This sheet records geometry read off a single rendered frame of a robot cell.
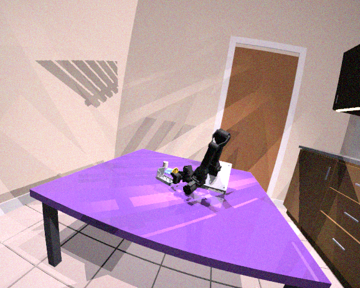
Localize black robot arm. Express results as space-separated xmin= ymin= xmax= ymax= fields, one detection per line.
xmin=183 ymin=128 xmax=231 ymax=195

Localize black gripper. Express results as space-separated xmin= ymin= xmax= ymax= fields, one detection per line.
xmin=170 ymin=171 xmax=191 ymax=184

